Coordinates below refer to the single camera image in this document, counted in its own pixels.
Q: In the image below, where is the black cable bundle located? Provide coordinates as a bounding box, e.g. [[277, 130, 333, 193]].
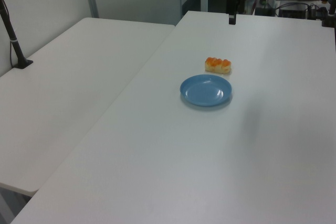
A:
[[276, 1, 323, 20]]

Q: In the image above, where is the orange glazed bread roll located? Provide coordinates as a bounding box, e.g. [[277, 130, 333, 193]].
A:
[[204, 56, 234, 74]]

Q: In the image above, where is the black camera stand pole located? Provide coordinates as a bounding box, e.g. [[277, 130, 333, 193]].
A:
[[0, 0, 34, 70]]

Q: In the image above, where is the black electronics box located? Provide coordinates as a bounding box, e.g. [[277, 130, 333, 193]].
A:
[[255, 0, 277, 16]]

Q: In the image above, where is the blue round plate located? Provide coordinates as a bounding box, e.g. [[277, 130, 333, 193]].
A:
[[180, 74, 234, 108]]

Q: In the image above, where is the black clamp stand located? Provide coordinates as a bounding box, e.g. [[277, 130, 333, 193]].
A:
[[321, 0, 336, 28]]

